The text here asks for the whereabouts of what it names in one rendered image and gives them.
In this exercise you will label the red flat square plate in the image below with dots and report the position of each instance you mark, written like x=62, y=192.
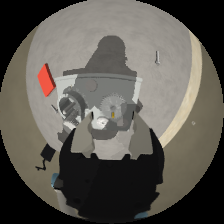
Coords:
x=46, y=80

